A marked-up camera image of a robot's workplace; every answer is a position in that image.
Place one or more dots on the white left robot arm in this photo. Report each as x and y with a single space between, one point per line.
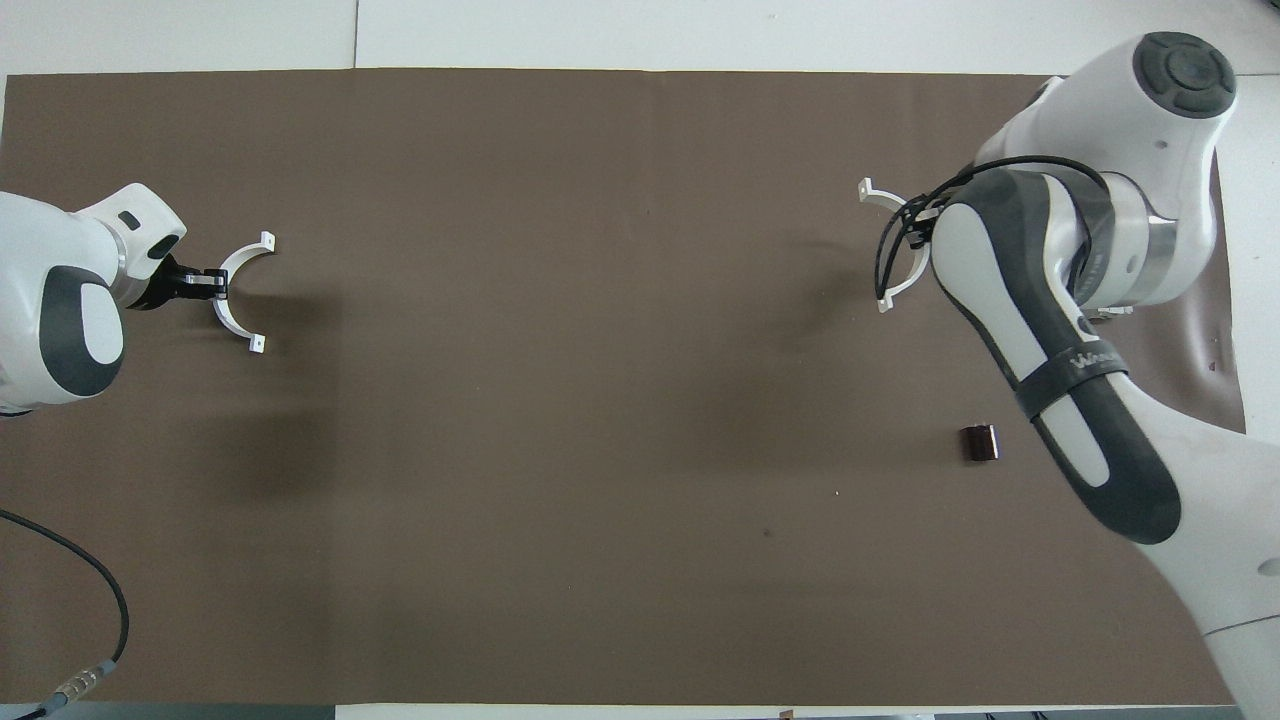
40 250

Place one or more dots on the grey circuit breaker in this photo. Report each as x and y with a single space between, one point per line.
1112 311

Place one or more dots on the brown paper table mat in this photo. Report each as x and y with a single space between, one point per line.
600 400

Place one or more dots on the dark brown small cylinder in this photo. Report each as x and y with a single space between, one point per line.
980 444

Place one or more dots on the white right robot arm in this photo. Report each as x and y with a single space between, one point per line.
1150 120

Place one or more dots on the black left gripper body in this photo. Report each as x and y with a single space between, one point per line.
170 285

